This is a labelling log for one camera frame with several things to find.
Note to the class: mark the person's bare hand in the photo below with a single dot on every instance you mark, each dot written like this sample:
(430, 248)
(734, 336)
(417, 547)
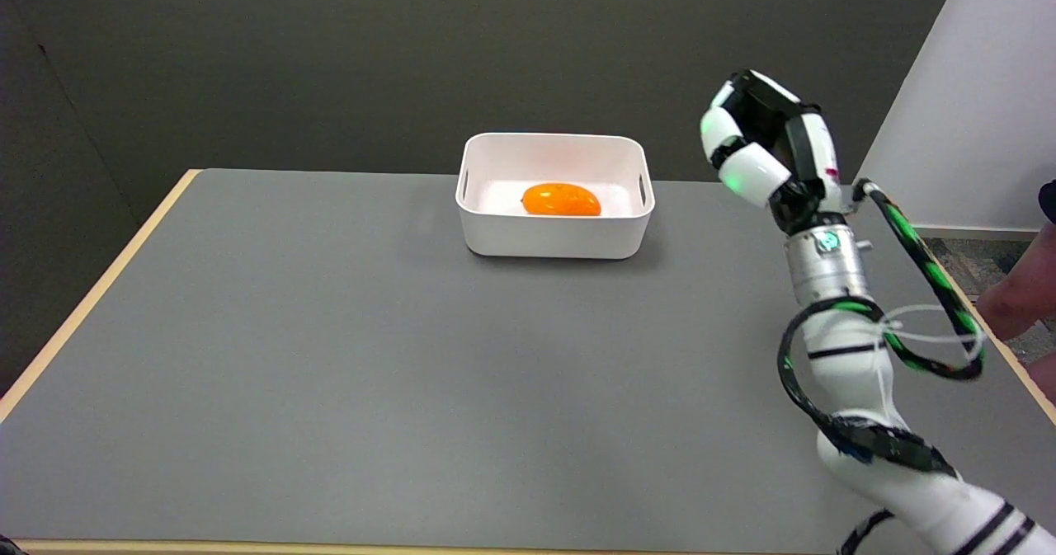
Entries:
(1023, 299)

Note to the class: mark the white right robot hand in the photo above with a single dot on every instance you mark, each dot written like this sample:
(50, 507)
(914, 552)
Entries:
(771, 147)

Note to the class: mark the orange mango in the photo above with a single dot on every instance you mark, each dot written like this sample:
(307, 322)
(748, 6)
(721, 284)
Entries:
(561, 199)

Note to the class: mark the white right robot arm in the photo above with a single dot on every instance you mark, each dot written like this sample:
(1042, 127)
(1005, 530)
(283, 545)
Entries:
(874, 406)

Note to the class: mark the white plastic box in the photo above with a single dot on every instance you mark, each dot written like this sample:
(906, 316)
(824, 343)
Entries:
(554, 209)

